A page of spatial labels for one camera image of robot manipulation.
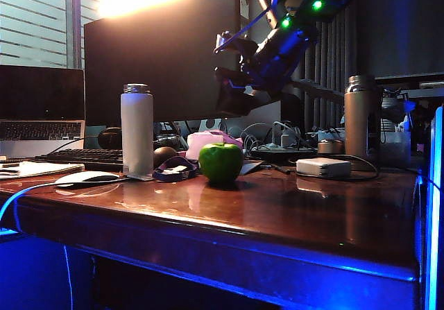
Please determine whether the white paper notebook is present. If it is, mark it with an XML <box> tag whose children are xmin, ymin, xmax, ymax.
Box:
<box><xmin>0</xmin><ymin>160</ymin><xmax>85</xmax><ymax>180</ymax></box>

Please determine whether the open silver laptop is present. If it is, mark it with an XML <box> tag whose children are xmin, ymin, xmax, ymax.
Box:
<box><xmin>0</xmin><ymin>64</ymin><xmax>86</xmax><ymax>158</ymax></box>

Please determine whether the black round speaker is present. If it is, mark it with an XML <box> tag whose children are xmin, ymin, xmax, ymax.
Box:
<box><xmin>97</xmin><ymin>126</ymin><xmax>123</xmax><ymax>150</ymax></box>

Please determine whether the white power adapter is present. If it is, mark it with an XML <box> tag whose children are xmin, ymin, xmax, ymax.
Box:
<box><xmin>296</xmin><ymin>157</ymin><xmax>352</xmax><ymax>178</ymax></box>

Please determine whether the white looped cable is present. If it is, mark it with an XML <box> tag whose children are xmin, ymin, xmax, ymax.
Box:
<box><xmin>241</xmin><ymin>121</ymin><xmax>275</xmax><ymax>150</ymax></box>

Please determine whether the bronze thermos bottle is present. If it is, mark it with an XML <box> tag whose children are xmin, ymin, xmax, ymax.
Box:
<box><xmin>343</xmin><ymin>75</ymin><xmax>379</xmax><ymax>162</ymax></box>

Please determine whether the dark brown round ball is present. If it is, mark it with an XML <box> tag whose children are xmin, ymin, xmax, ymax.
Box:
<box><xmin>153</xmin><ymin>146</ymin><xmax>179</xmax><ymax>168</ymax></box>

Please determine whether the white thermos bottle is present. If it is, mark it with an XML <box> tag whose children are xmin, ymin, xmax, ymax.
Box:
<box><xmin>120</xmin><ymin>83</ymin><xmax>155</xmax><ymax>179</ymax></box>

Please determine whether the black slanted bar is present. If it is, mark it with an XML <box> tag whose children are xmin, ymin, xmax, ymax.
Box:
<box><xmin>293</xmin><ymin>78</ymin><xmax>345</xmax><ymax>103</ymax></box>

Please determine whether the pink tissue pack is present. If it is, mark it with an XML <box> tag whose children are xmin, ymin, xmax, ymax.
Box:
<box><xmin>185</xmin><ymin>129</ymin><xmax>244</xmax><ymax>161</ymax></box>

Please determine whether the flat silver device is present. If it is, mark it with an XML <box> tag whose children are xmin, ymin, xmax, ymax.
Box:
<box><xmin>123</xmin><ymin>173</ymin><xmax>155</xmax><ymax>182</ymax></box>

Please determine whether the white computer mouse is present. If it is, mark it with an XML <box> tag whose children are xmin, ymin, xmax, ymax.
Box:
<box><xmin>54</xmin><ymin>171</ymin><xmax>119</xmax><ymax>188</ymax></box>

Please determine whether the black power strip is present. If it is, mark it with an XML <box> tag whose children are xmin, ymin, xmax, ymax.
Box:
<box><xmin>250</xmin><ymin>142</ymin><xmax>318</xmax><ymax>161</ymax></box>

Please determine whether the grey window frame post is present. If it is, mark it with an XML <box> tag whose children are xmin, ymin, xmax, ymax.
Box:
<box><xmin>65</xmin><ymin>0</ymin><xmax>82</xmax><ymax>69</ymax></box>

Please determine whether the green apple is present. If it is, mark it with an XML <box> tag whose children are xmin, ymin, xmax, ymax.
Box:
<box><xmin>198</xmin><ymin>142</ymin><xmax>244</xmax><ymax>183</ymax></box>

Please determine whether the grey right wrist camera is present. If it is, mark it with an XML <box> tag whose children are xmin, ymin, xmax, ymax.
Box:
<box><xmin>214</xmin><ymin>31</ymin><xmax>259</xmax><ymax>60</ymax></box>

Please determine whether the black keyboard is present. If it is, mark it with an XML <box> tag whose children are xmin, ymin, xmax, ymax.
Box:
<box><xmin>30</xmin><ymin>148</ymin><xmax>124</xmax><ymax>172</ymax></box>

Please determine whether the large black monitor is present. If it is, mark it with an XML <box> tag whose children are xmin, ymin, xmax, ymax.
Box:
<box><xmin>83</xmin><ymin>0</ymin><xmax>242</xmax><ymax>127</ymax></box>

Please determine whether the thin white cable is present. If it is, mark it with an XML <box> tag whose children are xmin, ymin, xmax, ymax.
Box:
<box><xmin>0</xmin><ymin>176</ymin><xmax>132</xmax><ymax>310</ymax></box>

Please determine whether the blue-lit vertical frame post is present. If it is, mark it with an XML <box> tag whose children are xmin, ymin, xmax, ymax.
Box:
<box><xmin>425</xmin><ymin>105</ymin><xmax>444</xmax><ymax>310</ymax></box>

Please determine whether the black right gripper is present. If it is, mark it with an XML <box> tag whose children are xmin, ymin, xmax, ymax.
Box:
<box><xmin>214</xmin><ymin>23</ymin><xmax>320</xmax><ymax>104</ymax></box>

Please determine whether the grey flat pad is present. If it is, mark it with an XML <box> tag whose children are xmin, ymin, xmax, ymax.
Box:
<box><xmin>241</xmin><ymin>160</ymin><xmax>264</xmax><ymax>175</ymax></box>

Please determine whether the purple lanyard with badge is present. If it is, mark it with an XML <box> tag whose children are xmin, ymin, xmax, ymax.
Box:
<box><xmin>152</xmin><ymin>155</ymin><xmax>199</xmax><ymax>182</ymax></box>

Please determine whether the clear plastic container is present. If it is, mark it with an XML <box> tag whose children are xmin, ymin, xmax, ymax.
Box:
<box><xmin>379</xmin><ymin>131</ymin><xmax>412</xmax><ymax>167</ymax></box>

